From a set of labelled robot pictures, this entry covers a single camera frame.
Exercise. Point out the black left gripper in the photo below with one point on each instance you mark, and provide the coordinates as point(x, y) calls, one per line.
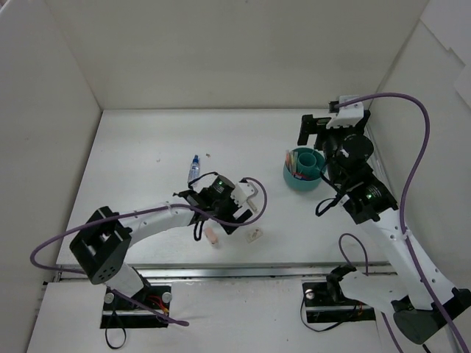
point(238, 219)

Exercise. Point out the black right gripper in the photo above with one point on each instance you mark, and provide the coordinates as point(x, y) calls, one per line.
point(320, 126)

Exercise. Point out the orange yellow highlighter pack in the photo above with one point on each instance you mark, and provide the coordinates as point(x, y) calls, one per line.
point(291, 161)

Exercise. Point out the red gel pen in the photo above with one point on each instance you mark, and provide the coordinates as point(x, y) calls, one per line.
point(301, 177)

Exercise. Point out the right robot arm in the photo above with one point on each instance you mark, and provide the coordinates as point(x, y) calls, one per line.
point(421, 300)

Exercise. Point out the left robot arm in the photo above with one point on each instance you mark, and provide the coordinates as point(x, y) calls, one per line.
point(100, 246)

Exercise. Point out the pink eraser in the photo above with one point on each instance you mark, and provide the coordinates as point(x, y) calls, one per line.
point(212, 237)

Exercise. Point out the white patterned eraser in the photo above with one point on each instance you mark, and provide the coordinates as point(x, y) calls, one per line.
point(253, 235)

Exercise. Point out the teal round desk organizer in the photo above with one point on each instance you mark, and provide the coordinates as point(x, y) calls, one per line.
point(309, 163)

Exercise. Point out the small clear blue bottle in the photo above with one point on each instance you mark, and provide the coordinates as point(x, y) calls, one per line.
point(194, 169)

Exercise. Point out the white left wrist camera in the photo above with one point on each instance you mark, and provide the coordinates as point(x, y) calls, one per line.
point(243, 191)

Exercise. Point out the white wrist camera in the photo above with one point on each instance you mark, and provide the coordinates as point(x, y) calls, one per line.
point(345, 116)
point(243, 191)

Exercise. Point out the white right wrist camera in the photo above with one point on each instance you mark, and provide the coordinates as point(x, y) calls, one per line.
point(345, 116)

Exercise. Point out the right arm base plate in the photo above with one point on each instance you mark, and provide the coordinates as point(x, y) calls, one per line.
point(320, 309)

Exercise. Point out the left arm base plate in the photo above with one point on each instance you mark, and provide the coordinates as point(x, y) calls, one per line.
point(118, 313)

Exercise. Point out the aluminium frame rail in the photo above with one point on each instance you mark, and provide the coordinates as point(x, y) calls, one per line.
point(374, 208)

